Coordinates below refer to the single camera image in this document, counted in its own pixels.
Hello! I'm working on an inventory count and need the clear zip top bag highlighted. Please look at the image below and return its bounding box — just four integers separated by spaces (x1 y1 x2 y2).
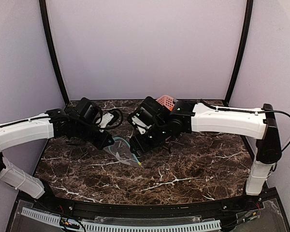
104 137 142 168

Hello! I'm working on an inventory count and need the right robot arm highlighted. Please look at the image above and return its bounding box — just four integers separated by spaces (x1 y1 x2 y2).
128 95 284 196

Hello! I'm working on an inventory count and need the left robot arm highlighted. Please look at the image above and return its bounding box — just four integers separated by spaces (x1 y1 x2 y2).
0 98 122 200

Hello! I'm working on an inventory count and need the pink plastic basket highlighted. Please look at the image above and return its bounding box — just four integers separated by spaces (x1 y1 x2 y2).
156 95 178 110

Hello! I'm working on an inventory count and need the clear acrylic plate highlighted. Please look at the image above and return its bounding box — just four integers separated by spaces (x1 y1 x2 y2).
94 216 202 227

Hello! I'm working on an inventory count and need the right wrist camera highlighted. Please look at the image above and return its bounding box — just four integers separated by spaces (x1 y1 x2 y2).
128 114 151 134

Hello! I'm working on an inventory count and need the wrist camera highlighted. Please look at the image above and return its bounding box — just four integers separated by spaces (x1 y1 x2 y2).
128 114 151 134
98 108 124 132

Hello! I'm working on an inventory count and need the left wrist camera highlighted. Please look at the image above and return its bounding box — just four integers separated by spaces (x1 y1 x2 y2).
98 108 124 132

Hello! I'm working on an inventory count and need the black front frame rail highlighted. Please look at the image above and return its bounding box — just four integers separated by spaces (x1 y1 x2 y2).
34 196 263 220

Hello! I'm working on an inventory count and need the white slotted cable duct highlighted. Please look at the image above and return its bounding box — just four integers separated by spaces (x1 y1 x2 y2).
21 207 221 232

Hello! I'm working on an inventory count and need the left black corner post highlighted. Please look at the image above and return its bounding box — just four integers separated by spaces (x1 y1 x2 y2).
39 0 70 105

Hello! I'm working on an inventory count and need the black corner post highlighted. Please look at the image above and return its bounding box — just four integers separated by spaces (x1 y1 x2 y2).
39 0 70 105
224 0 254 105

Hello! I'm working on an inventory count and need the right black corner post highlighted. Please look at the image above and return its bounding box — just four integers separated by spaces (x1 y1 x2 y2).
224 0 254 105

